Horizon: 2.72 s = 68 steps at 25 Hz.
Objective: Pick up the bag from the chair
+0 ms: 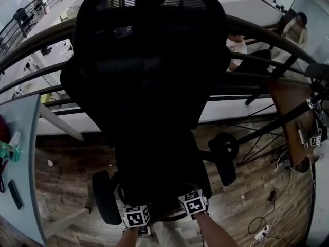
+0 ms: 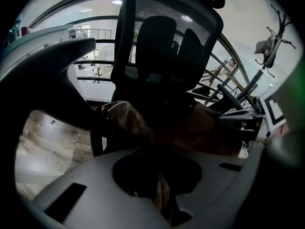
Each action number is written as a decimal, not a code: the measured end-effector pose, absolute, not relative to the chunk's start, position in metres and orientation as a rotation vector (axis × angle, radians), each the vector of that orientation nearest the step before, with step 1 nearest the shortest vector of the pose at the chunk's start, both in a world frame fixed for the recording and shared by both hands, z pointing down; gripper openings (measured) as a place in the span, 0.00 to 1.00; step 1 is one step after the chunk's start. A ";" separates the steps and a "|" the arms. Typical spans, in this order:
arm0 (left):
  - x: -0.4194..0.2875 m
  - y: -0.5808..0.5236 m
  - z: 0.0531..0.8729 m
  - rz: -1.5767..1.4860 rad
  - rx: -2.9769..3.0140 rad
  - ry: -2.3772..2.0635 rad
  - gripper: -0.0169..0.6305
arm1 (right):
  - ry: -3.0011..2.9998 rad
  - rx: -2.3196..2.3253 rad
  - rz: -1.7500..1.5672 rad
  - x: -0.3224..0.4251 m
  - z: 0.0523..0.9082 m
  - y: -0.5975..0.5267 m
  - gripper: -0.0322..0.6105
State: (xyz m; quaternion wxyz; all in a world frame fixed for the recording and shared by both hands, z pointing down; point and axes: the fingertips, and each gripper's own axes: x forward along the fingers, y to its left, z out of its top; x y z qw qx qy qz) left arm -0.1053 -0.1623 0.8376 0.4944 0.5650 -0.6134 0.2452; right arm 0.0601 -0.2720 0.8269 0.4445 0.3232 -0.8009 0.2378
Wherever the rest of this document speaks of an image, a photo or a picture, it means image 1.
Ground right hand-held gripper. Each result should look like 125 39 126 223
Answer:
178 189 208 220

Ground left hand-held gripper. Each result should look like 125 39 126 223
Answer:
122 204 151 238

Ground black mesh office chair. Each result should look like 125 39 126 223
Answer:
59 0 240 226

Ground person's right forearm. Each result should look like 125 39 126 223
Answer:
195 212 239 247

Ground person's left forearm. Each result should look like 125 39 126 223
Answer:
113 226 141 247

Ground person's light trousers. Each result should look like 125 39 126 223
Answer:
136 220 191 247

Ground white power strip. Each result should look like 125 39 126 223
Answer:
254 225 270 241

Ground black coat rack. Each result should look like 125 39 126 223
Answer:
236 86 329 145

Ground black smartphone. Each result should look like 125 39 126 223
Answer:
7 179 24 210

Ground white desk with black edge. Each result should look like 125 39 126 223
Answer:
305 150 329 247

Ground white and black device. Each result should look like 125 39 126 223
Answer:
297 122 309 149

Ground brown wooden side desk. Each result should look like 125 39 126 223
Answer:
266 79 323 167

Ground idle hand-held gripper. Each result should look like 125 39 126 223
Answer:
305 98 328 125
307 127 328 148

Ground light blue table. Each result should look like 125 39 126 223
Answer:
0 94 47 244

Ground green water bottle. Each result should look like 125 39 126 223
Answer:
0 140 21 162

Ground white paper tag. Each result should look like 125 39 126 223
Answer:
9 130 21 149

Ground black metal railing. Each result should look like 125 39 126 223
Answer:
0 14 319 108

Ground black floor cable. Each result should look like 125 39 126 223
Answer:
248 188 278 235

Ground white floor cable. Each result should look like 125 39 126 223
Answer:
267 150 317 247

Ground red bag with strap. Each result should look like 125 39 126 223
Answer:
0 114 11 192

